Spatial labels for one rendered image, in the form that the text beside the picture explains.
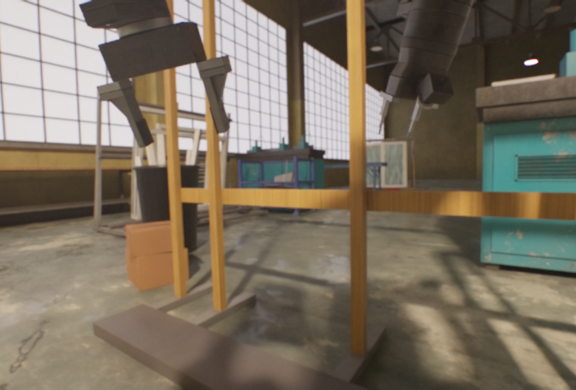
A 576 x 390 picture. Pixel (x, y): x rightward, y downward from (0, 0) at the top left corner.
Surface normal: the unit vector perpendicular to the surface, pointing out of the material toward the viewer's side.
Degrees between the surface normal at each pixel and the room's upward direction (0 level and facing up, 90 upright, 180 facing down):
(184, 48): 114
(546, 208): 90
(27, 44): 90
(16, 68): 90
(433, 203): 90
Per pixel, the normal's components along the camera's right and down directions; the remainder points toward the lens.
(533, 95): -0.55, 0.07
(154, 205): -0.15, 0.15
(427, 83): -0.98, -0.08
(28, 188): 0.83, 0.02
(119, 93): -0.11, 0.47
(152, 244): 0.56, 0.04
